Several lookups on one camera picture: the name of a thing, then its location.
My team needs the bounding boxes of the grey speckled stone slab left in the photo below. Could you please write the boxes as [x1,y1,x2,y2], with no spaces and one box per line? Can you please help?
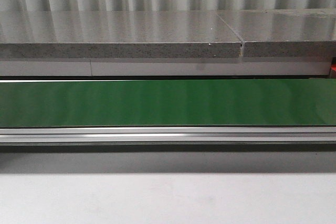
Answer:
[1,11,241,59]

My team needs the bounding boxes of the grey speckled stone slab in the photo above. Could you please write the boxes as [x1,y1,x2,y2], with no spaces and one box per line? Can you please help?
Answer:
[218,9,335,59]
[1,11,241,59]

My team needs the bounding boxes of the green conveyor belt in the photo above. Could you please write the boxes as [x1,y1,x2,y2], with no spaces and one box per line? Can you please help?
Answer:
[1,78,335,127]

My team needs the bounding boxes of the grey speckled stone slab right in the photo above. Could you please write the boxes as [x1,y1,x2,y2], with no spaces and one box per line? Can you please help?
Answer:
[218,9,335,59]

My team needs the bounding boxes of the aluminium conveyor frame rail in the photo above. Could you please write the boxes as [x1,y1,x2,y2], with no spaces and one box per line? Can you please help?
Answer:
[1,126,335,145]

